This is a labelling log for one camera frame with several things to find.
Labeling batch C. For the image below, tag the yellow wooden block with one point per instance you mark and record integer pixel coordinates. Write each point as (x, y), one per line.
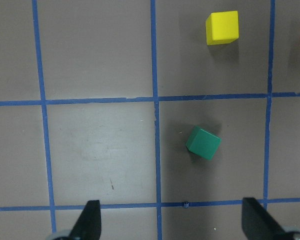
(222, 27)

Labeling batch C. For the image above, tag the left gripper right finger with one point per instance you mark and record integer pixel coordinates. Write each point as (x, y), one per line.
(258, 224)

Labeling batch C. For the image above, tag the green wooden block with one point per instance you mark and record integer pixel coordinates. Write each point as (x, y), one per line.
(203, 143)

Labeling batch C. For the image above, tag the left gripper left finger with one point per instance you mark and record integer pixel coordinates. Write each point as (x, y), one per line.
(88, 225)

